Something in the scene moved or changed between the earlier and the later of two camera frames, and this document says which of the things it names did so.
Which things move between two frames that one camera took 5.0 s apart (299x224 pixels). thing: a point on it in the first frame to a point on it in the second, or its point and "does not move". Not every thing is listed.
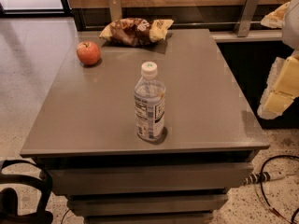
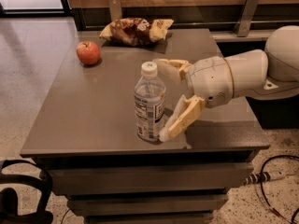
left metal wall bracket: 115,4 does not move
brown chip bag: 135,32 does not move
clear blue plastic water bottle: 149,104 does not move
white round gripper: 291,25 to 209,79
